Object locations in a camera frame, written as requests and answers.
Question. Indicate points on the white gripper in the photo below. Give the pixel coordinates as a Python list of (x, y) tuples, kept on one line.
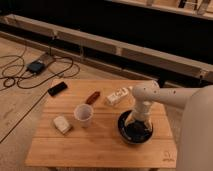
[(140, 112)]

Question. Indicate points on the dark ceramic bowl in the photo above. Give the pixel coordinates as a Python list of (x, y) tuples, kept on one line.
[(135, 133)]

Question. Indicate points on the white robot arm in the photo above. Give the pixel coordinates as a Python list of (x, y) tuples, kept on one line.
[(195, 150)]

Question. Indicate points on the brown snack bar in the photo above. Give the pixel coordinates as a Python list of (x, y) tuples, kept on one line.
[(92, 98)]

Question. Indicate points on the white plastic cup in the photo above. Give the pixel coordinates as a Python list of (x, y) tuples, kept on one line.
[(83, 113)]

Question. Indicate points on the wooden table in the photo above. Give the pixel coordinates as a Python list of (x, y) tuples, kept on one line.
[(99, 145)]

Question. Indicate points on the white small box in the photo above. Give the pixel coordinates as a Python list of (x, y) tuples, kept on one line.
[(62, 124)]

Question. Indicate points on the black phone on floor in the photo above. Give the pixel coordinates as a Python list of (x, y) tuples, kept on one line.
[(57, 89)]

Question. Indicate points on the blue power adapter box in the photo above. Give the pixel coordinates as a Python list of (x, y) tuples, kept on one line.
[(35, 67)]

